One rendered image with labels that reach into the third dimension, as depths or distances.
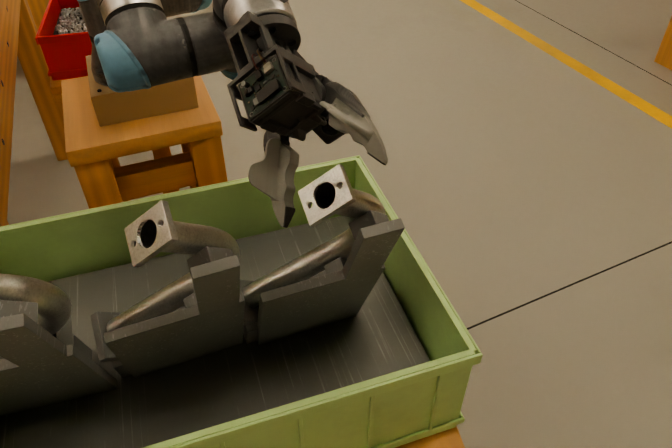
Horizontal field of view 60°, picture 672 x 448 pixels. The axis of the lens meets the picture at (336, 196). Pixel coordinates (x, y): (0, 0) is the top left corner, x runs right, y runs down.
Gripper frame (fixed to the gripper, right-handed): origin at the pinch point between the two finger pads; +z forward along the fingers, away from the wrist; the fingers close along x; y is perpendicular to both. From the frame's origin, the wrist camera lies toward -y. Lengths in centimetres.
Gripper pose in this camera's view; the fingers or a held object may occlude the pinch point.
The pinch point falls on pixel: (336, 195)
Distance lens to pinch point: 57.9
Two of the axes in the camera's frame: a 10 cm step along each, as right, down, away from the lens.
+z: 3.2, 8.6, -4.0
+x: 7.6, -4.9, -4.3
